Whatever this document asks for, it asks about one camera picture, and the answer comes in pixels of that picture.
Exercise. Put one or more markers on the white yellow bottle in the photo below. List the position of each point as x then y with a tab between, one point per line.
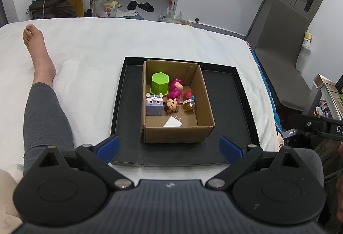
307	40

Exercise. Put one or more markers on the white bed blanket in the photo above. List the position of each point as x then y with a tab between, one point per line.
88	54

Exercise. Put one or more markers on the white plastic bag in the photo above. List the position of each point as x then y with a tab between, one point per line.
99	10

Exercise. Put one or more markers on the grey padded chair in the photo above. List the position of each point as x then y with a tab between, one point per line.
276	37

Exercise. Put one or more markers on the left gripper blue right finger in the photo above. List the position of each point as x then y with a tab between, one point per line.
229	150

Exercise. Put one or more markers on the purple rabbit cube toy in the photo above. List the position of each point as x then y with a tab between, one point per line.
154	104

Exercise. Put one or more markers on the brown-haired doll figurine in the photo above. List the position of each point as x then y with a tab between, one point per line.
170	106

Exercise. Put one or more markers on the red spider figure toy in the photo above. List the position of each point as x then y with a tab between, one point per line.
187	95

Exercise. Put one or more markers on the grey trouser left leg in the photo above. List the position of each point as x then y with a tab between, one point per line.
45	124

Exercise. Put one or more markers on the blue patterned bed sheet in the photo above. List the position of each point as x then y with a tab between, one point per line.
277	121

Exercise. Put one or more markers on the black slipper pair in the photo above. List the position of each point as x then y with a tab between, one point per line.
132	5

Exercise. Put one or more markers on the brown cardboard box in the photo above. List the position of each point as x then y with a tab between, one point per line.
196	116

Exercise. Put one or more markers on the black rectangular tray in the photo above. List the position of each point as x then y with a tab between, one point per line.
221	121

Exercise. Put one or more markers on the black chair with clutter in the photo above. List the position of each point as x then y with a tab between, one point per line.
47	9

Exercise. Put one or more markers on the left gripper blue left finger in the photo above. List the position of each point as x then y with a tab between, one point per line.
108	148

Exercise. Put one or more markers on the pink pig figurine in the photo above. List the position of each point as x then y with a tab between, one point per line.
175	89

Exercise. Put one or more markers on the person's bare left foot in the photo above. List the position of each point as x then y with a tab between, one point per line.
44	69

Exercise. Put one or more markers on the yellow slipper pair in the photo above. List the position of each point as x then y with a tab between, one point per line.
112	3

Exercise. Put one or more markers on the green hexagonal container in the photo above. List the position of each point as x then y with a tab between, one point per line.
159	84

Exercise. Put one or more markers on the white USB wall charger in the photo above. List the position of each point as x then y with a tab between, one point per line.
173	121

